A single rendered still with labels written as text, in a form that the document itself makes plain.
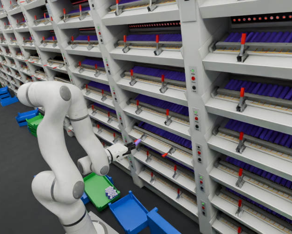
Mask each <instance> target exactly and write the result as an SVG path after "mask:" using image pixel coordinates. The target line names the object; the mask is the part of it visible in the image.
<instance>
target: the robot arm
mask: <svg viewBox="0 0 292 234"><path fill-rule="evenodd" d="M17 97H18V100H19V101H20V102H21V103H22V104H23V105H26V106H29V107H44V109H45V115H44V118H43V119H42V121H41V122H40V123H39V125H38V127H37V138H38V144H39V149H40V152H41V155H42V157H43V159H44V160H45V161H46V163H47V164H48V165H49V166H50V168H51V169H52V171H43V172H40V173H39V174H37V175H36V176H35V178H34V179H33V181H32V192H33V194H34V196H35V198H36V199H37V200H38V201H39V202H40V203H41V204H42V205H43V206H44V207H45V208H47V209H48V210H49V211H51V212H52V213H54V214H55V215H56V216H57V217H58V219H59V221H60V222H61V224H62V226H63V228H64V230H65V231H66V233H67V234H105V232H104V228H103V227H102V225H100V224H99V223H97V222H92V220H91V218H90V216H89V214H88V212H87V210H86V207H85V205H84V203H83V202H82V200H81V199H80V198H81V197H82V195H83V193H84V180H83V178H82V176H81V174H80V172H81V173H82V174H83V175H86V174H88V173H90V172H94V173H95V174H97V175H98V176H104V175H106V174H107V173H108V172H109V164H110V163H111V162H112V161H116V160H119V159H122V158H124V157H126V156H128V154H131V150H133V149H135V148H136V144H135V143H134V144H133V142H130V143H128V144H124V145H122V144H120V143H116V144H114V145H112V146H110V147H108V148H106V149H104V147H103V145H102V144H101V142H100V141H99V139H98V138H97V137H96V135H95V134H94V131H93V127H92V124H91V120H90V116H89V113H88V110H87V106H86V103H85V99H84V96H83V93H82V91H81V90H80V89H79V88H78V87H77V86H75V85H73V84H70V83H62V82H59V81H40V82H29V83H25V84H23V85H22V86H20V87H19V89H18V91H17ZM67 113H68V116H69V119H70V122H71V125H72V128H73V131H74V134H75V136H76V139H77V141H78V142H79V144H80V145H81V146H82V147H83V148H84V150H85V151H86V153H87V154H88V156H85V157H83V158H80V159H78V168H79V170H80V172H79V170H78V168H77V167H76V165H75V163H74V162H73V160H72V159H71V157H70V155H69V153H68V150H67V148H66V144H65V136H64V129H63V124H64V119H65V116H66V114H67Z"/></svg>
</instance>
